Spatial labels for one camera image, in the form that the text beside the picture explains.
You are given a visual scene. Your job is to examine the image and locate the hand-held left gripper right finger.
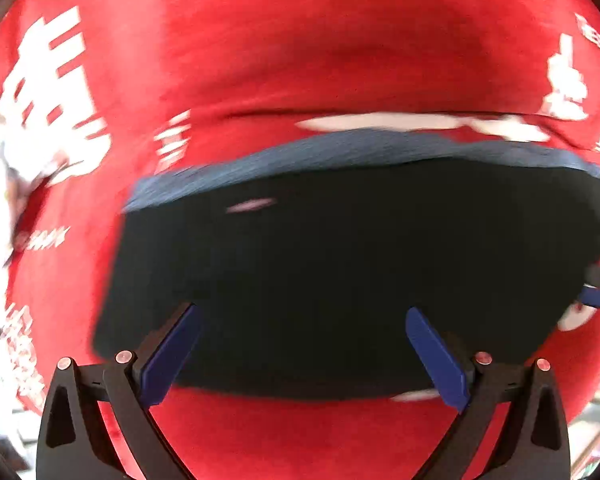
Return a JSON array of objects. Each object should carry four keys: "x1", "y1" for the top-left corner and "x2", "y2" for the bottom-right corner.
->
[{"x1": 405, "y1": 306, "x2": 572, "y2": 480}]

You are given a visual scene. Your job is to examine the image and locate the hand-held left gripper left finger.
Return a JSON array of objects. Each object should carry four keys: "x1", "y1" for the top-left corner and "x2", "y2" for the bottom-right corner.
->
[{"x1": 36, "y1": 302, "x2": 206, "y2": 480}]

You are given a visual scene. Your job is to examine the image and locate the red printed sofa cover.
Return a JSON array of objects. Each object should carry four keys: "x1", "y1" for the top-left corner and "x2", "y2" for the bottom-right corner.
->
[{"x1": 0, "y1": 0, "x2": 600, "y2": 480}]

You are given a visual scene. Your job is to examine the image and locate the white floral quilted cloth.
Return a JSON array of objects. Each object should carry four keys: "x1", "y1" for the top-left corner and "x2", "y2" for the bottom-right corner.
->
[{"x1": 0, "y1": 72, "x2": 73, "y2": 361}]

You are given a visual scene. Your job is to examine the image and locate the black pants with blue waistband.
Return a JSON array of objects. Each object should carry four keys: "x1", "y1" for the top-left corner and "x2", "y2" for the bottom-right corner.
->
[{"x1": 91, "y1": 127, "x2": 600, "y2": 402}]

